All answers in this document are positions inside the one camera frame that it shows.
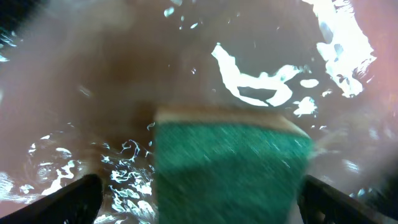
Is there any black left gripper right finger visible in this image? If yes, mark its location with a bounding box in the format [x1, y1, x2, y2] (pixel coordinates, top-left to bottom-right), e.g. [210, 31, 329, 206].
[297, 175, 397, 224]

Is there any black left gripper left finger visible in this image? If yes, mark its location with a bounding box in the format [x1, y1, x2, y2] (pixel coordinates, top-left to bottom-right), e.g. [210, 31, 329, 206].
[1, 174, 103, 224]

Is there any green scrubbing sponge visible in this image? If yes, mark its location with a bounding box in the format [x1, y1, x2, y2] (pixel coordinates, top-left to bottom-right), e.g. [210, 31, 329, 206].
[154, 106, 313, 224]

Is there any black tray of brown water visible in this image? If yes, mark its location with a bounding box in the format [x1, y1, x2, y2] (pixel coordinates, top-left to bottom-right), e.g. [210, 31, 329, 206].
[1, 1, 397, 223]

